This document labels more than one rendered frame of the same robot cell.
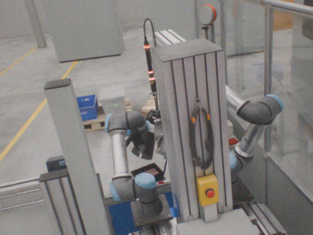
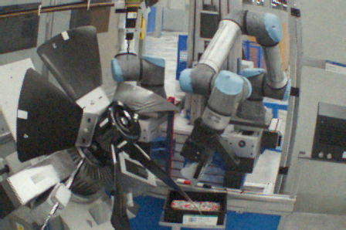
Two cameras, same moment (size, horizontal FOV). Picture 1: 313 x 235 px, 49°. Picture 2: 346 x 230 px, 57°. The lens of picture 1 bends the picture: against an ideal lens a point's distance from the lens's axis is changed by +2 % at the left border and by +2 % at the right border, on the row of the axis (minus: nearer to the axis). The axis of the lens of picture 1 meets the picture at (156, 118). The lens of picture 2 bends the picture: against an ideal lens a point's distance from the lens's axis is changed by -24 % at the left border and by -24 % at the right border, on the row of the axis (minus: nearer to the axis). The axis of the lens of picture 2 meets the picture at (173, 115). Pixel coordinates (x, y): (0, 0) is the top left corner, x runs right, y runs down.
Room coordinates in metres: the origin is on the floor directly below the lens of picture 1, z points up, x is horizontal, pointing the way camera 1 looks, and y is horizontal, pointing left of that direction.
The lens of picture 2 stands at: (3.40, 0.61, 1.52)
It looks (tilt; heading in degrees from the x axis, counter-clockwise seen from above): 15 degrees down; 207
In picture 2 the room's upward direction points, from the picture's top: 3 degrees clockwise
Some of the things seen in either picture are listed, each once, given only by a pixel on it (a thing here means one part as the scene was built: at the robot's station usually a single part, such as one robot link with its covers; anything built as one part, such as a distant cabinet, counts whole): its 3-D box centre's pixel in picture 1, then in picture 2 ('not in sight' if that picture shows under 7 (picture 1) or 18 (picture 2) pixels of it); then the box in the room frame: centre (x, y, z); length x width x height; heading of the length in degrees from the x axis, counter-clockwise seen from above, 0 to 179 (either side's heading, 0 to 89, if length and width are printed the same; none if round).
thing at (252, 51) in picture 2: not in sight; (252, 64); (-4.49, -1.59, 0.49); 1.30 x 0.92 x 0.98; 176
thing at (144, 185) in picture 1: (145, 186); (254, 82); (1.63, 0.13, 1.20); 0.13 x 0.12 x 0.14; 89
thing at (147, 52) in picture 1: (149, 63); not in sight; (2.47, -0.01, 1.68); 0.03 x 0.03 x 0.21
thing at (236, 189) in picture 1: (228, 183); (151, 92); (1.70, -0.37, 1.09); 0.15 x 0.15 x 0.10
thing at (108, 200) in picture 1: (160, 188); (191, 194); (2.11, 0.06, 0.82); 0.90 x 0.04 x 0.08; 96
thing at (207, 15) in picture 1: (207, 14); not in sight; (2.94, -0.55, 1.88); 0.16 x 0.07 x 0.16; 41
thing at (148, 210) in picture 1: (149, 202); (251, 106); (1.63, 0.12, 1.09); 0.15 x 0.15 x 0.10
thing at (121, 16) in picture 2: (153, 86); (127, 16); (2.48, -0.02, 1.50); 0.09 x 0.07 x 0.10; 131
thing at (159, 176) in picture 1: (147, 175); (195, 208); (2.26, 0.14, 0.85); 0.22 x 0.17 x 0.07; 112
